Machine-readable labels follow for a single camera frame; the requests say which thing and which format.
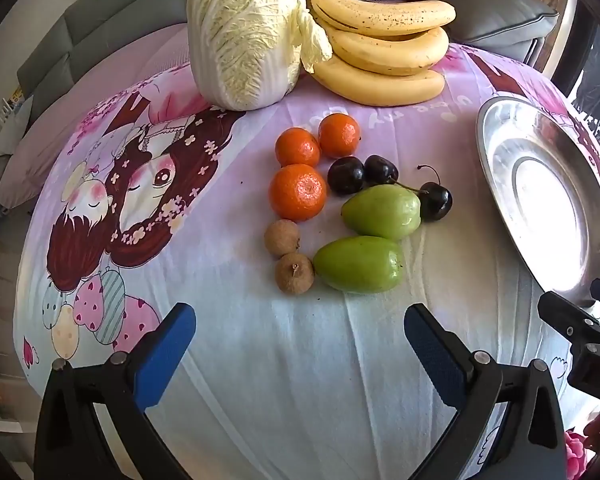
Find large orange tangerine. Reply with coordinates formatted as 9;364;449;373
269;164;328;222

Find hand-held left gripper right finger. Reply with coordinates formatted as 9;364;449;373
404;302;568;480

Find spotted yellow banana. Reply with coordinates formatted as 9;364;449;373
300;0;457;37

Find printed cartoon blanket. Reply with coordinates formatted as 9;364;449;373
12;42;600;480

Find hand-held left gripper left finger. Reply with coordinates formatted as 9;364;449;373
34;302;197;480

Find round metal plate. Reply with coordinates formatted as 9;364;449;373
475;96;600;306

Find grey leather cushion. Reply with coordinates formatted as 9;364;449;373
420;0;560;63

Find grey sofa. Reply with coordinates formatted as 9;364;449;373
15;0;561;96

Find brown longan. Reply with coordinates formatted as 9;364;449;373
264;219;301;258
274;252;315;295

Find napa cabbage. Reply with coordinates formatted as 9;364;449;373
186;0;333;112

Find lilac quilted pad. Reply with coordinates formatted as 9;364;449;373
0;22;196;211

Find dark red cherry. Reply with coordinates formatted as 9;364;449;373
363;155;428;196
327;156;366;196

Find dark cherry with curled stem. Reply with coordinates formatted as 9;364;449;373
416;164;453;222

